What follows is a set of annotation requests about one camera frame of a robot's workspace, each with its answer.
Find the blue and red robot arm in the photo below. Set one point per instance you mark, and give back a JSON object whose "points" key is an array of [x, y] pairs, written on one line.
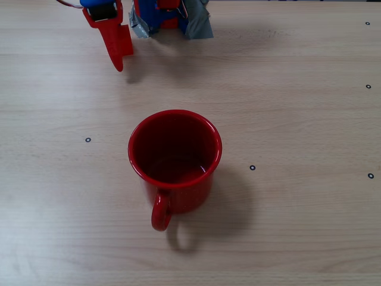
{"points": [[168, 3]]}

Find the red cube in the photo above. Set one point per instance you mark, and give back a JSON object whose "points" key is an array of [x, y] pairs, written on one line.
{"points": [[127, 41]]}

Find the red enamel mug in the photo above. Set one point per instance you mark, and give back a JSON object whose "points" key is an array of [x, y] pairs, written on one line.
{"points": [[184, 199]]}

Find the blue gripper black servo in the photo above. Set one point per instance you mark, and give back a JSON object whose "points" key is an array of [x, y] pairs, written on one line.
{"points": [[114, 39]]}

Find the crumpled grey duct tape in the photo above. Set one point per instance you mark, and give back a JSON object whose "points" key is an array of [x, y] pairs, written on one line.
{"points": [[139, 26]]}

